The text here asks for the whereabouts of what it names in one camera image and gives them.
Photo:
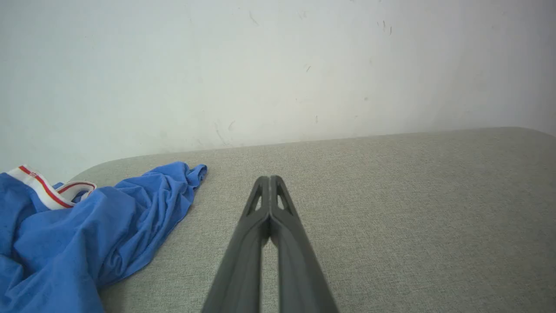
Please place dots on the blue and white shirt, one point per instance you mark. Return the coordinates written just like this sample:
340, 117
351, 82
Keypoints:
74, 243

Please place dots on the grey fabric sofa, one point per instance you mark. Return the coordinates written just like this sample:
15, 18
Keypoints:
391, 226

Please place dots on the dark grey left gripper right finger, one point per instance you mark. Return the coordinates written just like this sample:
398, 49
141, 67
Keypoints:
299, 265

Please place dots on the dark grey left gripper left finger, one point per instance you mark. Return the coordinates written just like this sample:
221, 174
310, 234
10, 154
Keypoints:
243, 261

